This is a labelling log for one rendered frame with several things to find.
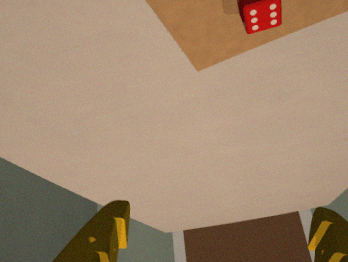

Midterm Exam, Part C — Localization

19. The tan flat mat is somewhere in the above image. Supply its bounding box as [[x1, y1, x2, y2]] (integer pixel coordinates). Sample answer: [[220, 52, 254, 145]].
[[146, 0, 348, 71]]

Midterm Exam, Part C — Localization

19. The red die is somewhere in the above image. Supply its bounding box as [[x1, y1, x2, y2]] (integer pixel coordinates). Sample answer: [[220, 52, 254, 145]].
[[237, 0, 282, 34]]

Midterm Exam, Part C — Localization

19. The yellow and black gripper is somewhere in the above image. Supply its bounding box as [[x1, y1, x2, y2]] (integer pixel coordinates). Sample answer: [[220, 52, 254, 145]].
[[52, 200, 348, 262]]

